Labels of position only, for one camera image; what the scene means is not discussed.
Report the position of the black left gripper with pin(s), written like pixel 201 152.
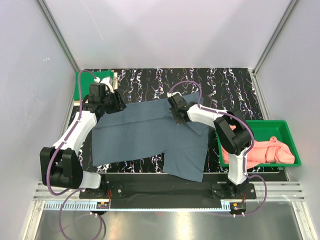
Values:
pixel 119 104

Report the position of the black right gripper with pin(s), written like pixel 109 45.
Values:
pixel 178 121

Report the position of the blue-grey t-shirt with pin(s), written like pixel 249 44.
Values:
pixel 145 129

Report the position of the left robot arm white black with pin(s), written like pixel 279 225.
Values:
pixel 60 165

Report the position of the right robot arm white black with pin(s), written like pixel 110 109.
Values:
pixel 234 133

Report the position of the folded green t-shirt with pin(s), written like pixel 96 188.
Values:
pixel 86 79

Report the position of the folded beige t-shirt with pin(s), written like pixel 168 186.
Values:
pixel 115 87

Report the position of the green plastic bin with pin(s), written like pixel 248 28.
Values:
pixel 280 130

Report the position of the pink t-shirt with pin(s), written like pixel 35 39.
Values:
pixel 275 152

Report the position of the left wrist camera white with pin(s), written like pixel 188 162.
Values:
pixel 106 80

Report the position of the grey slotted cable duct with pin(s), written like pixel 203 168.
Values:
pixel 103 206

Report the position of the aluminium frame rail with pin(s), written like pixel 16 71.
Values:
pixel 256 190

